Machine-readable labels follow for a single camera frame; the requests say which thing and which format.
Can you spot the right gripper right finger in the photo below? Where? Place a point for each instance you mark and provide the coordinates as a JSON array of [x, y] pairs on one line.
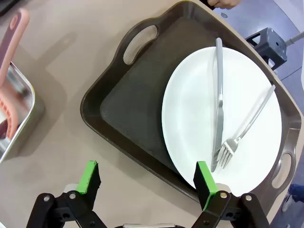
[[205, 185]]

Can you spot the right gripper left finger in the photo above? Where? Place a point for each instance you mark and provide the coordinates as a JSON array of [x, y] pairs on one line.
[[88, 180]]

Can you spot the white round dinner plate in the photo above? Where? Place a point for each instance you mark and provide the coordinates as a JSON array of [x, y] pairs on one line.
[[190, 107]]

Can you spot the dark brown plastic tray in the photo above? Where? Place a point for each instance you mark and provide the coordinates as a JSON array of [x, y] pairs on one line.
[[133, 107]]

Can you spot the person's right hand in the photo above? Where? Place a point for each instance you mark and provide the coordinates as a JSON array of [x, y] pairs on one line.
[[225, 3]]

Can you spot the silver fork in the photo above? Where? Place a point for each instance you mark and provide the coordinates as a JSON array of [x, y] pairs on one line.
[[229, 147]]

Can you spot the rectangular metal container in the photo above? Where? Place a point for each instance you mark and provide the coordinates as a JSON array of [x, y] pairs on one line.
[[26, 99]]

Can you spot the silver table knife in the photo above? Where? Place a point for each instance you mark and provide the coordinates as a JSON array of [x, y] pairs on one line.
[[219, 71]]

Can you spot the dark grey plastic stool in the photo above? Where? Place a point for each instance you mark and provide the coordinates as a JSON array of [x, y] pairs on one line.
[[273, 45]]

